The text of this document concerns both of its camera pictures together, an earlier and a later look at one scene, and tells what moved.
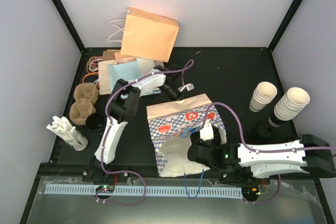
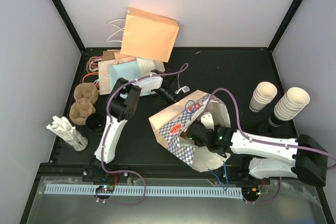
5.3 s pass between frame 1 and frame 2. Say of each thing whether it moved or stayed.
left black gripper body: stayed
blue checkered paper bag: moved
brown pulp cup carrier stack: stayed
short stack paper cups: stayed
